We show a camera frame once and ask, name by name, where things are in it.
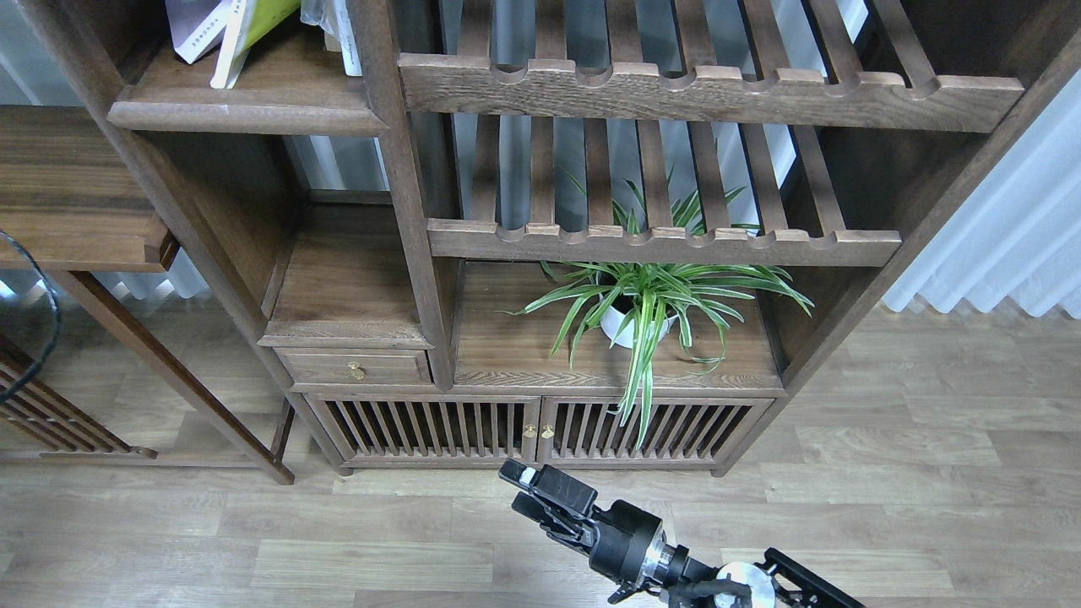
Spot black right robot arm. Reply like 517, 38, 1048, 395
498, 459, 862, 607

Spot slatted cabinet door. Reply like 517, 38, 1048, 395
305, 394, 541, 470
536, 396, 772, 470

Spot left slatted cabinet door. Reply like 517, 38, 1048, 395
305, 394, 541, 470

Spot small wooden drawer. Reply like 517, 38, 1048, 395
273, 349, 432, 385

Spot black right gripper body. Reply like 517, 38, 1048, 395
575, 500, 688, 589

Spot white rolled papers in plastic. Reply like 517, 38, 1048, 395
301, 0, 362, 77

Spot yellow green cover book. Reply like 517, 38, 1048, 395
211, 1, 301, 90

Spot white plant pot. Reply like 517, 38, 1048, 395
601, 296, 678, 349

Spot wooden side table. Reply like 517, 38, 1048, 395
1, 106, 295, 485

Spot right slatted cabinet door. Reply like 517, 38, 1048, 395
536, 396, 772, 470

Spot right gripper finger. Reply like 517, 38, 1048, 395
511, 492, 584, 550
498, 459, 597, 518

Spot green spider plant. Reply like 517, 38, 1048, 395
507, 166, 816, 448

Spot white curtain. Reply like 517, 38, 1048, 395
882, 74, 1080, 317

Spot white purple cover book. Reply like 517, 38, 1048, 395
165, 0, 231, 64

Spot dark wooden bookshelf unit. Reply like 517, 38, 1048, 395
15, 1, 1078, 475

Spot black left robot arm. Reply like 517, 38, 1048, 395
1, 232, 64, 404

